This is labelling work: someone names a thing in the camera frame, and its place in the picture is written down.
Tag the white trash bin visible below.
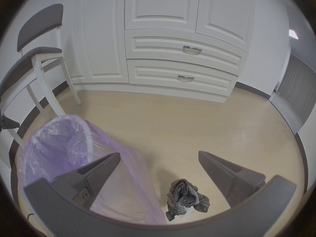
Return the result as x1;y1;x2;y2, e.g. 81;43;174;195
20;116;161;225

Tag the white wardrobe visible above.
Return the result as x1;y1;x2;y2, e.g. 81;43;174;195
55;0;256;104

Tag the white chair dark grey seat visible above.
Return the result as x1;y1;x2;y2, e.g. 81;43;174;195
0;3;82;147

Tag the grey curtain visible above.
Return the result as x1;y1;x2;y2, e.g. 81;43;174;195
278;54;316;123

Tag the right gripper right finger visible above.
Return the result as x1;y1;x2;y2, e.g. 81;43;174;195
198;151;266;209

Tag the purple plastic bag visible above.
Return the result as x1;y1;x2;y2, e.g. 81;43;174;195
17;115;167;225

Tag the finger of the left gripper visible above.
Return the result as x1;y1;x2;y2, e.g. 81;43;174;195
1;116;20;130

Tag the crumpled black plastic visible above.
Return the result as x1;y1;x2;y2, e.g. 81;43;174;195
165;179;211;222

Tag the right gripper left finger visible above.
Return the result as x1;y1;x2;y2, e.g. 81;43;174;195
53;152;121;210

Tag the crumpled white wrapper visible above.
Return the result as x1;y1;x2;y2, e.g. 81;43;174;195
177;206;198;218

